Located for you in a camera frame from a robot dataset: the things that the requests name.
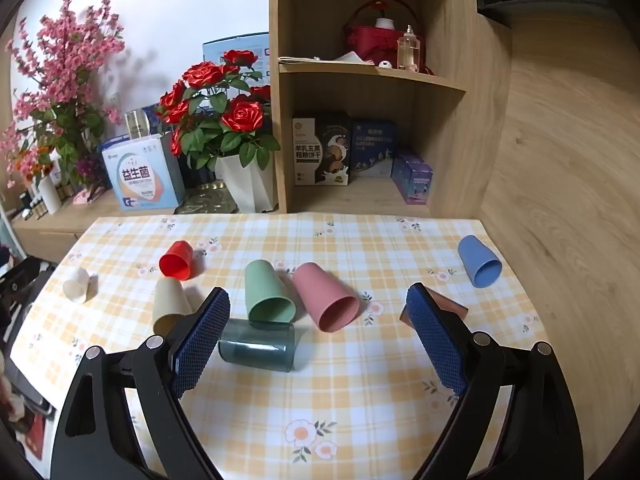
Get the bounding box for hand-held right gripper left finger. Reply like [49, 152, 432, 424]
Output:
[50, 286, 232, 480]

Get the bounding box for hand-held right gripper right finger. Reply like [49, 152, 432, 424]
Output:
[405, 282, 586, 480]

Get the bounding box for clear brown cup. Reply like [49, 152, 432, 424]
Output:
[400, 287, 469, 326]

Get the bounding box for beige cup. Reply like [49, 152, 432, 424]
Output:
[152, 277, 193, 336]

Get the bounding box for clear grey cup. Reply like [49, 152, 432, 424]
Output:
[218, 318, 296, 373]

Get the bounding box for green cup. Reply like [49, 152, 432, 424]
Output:
[244, 259, 297, 323]

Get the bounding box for red cup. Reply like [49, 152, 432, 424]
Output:
[159, 240, 194, 280]

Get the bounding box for blue cup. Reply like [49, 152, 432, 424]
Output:
[457, 234, 503, 289]

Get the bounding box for pink cup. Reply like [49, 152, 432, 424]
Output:
[291, 262, 361, 333]

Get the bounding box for white cup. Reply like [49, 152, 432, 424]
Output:
[62, 267, 91, 304]

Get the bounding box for yellow checked floral tablecloth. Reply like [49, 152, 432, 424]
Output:
[10, 212, 543, 480]

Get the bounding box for gold tray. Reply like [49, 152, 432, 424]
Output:
[175, 182, 241, 216]

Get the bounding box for white faceted vase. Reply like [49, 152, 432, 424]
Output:
[215, 154, 278, 213]

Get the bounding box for purple box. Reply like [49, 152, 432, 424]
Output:
[391, 149, 435, 205]

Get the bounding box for white and blue box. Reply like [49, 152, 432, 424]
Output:
[101, 132, 187, 212]

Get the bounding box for wooden sideboard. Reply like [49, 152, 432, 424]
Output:
[12, 187, 176, 266]

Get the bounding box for dark object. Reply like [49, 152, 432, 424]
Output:
[0, 255, 56, 311]

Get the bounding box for dark blue box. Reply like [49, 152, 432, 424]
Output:
[350, 119, 398, 178]

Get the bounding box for group of small bottles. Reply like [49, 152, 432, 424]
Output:
[19, 189, 42, 220]

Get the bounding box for white and black biscuit box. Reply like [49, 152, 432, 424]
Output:
[292, 112, 352, 187]

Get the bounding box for metallic tumbler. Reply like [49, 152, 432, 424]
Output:
[125, 108, 151, 140]

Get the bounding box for red rose bouquet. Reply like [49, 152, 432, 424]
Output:
[155, 49, 282, 171]

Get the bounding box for wooden shelf cabinet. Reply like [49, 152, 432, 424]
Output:
[268, 0, 513, 217]

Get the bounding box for light blue box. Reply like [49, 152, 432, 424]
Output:
[202, 32, 271, 78]

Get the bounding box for clear perfume bottle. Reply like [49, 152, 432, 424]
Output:
[397, 25, 421, 72]

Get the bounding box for pink blossom branches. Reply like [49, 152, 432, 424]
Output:
[0, 0, 126, 191]

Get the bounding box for stack of papers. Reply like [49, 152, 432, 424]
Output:
[278, 52, 373, 66]

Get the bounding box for red basket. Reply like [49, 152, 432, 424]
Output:
[342, 0, 436, 75]

